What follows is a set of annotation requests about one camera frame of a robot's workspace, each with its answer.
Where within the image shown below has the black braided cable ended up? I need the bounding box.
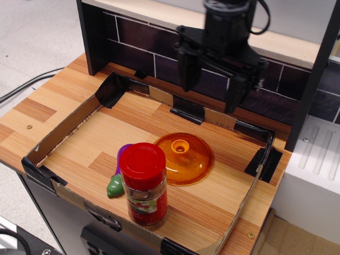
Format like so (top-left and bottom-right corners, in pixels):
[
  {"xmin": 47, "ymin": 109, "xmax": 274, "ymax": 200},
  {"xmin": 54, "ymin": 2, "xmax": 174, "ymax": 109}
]
[{"xmin": 0, "ymin": 228, "xmax": 32, "ymax": 253}]

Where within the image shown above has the black floor cable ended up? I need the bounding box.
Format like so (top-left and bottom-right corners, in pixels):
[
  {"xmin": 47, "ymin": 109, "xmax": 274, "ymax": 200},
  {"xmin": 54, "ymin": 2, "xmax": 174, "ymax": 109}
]
[{"xmin": 0, "ymin": 67, "xmax": 65, "ymax": 104}]

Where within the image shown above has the cardboard fence with black tape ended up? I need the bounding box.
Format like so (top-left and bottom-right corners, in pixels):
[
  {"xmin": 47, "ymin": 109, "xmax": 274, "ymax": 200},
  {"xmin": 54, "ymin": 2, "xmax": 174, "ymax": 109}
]
[{"xmin": 21, "ymin": 71, "xmax": 283, "ymax": 255}]

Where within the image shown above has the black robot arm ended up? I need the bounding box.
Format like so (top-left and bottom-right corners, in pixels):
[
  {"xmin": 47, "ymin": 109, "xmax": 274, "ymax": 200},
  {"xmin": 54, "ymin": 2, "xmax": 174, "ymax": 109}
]
[{"xmin": 175, "ymin": 1, "xmax": 269, "ymax": 113}]

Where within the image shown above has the purple toy eggplant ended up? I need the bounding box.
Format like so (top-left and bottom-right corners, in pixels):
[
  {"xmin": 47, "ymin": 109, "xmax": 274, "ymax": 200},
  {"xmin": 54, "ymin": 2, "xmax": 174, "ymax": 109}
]
[{"xmin": 106, "ymin": 144, "xmax": 132, "ymax": 198}]

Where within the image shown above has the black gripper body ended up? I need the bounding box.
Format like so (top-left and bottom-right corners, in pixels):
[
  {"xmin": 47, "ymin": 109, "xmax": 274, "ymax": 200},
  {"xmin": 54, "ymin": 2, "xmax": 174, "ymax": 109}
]
[{"xmin": 175, "ymin": 7, "xmax": 268, "ymax": 88}]

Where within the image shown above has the basil bottle with red lid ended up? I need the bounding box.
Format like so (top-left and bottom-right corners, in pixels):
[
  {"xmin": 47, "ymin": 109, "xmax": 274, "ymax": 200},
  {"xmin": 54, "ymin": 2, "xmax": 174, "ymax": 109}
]
[{"xmin": 120, "ymin": 142, "xmax": 168, "ymax": 226}]

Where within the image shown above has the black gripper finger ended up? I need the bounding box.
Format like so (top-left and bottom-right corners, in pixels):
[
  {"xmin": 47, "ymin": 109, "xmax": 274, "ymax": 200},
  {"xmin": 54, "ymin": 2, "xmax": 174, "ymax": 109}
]
[
  {"xmin": 177, "ymin": 51, "xmax": 201, "ymax": 92},
  {"xmin": 225, "ymin": 76, "xmax": 249, "ymax": 113}
]

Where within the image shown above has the white ridged side unit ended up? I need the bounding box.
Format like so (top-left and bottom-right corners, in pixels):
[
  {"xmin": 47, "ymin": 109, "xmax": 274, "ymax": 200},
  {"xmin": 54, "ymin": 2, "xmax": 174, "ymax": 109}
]
[{"xmin": 273, "ymin": 116, "xmax": 339, "ymax": 244}]

